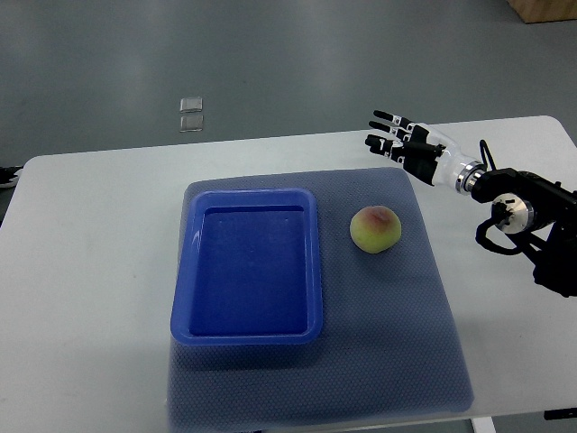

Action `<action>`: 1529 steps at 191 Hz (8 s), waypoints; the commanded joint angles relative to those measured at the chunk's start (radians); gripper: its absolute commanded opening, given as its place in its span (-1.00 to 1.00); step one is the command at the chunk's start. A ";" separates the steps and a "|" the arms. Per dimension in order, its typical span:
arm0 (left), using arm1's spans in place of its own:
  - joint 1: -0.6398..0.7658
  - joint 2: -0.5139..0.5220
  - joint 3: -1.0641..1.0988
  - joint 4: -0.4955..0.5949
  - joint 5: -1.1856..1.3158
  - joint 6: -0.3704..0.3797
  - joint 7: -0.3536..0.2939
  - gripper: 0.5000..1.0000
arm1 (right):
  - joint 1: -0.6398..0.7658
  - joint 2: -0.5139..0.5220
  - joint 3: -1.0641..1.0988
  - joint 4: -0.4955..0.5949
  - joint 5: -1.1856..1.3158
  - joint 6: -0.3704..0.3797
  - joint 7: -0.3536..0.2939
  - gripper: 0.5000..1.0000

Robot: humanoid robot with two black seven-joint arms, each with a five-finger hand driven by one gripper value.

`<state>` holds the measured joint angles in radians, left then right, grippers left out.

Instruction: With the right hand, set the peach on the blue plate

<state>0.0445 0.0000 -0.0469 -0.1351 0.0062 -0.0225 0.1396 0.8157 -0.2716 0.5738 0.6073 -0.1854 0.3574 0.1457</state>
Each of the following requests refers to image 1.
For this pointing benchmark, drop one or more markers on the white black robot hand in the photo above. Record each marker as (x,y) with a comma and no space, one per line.
(421,150)

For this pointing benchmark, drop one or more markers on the green red peach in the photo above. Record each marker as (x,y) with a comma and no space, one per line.
(375,229)

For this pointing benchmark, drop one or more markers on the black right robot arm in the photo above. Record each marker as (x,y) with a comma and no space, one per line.
(528,215)

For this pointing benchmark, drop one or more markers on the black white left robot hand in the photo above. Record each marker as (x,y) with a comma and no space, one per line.
(9,176)

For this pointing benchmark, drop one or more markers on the brown wooden box corner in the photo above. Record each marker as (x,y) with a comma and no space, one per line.
(544,11)

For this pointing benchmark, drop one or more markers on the grey blue textured mat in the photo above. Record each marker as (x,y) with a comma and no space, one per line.
(388,346)

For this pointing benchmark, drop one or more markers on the blue plastic tray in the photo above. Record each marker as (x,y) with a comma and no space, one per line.
(249,270)

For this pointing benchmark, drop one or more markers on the lower clear floor tile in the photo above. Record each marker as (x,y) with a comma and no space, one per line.
(191,123)

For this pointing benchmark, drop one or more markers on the clear floor tile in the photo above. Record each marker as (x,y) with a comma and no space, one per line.
(191,123)
(191,104)

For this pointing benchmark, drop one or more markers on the upper clear floor tile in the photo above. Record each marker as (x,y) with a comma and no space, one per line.
(191,104)

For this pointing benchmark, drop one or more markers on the white table leg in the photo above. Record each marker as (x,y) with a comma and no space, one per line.
(483,425)

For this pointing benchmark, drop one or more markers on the black table edge bracket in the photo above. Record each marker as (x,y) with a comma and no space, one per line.
(570,413)

